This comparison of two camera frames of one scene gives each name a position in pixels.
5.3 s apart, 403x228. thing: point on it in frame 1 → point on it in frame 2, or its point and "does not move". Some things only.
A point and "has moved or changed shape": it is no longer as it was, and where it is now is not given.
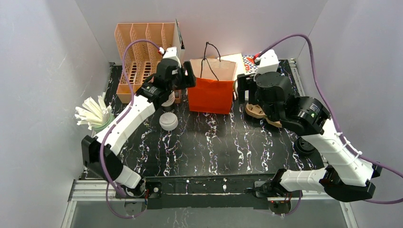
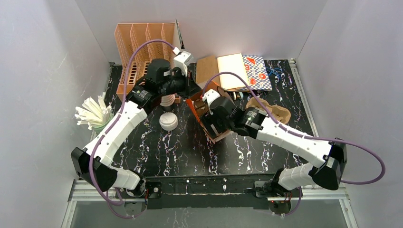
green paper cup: (102, 127) does not move
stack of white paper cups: (170, 100) does not move
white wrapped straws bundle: (92, 112) does not move
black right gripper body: (246, 87) → (207, 117)
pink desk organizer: (138, 47) does not move
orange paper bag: (211, 96) has moved or changed shape
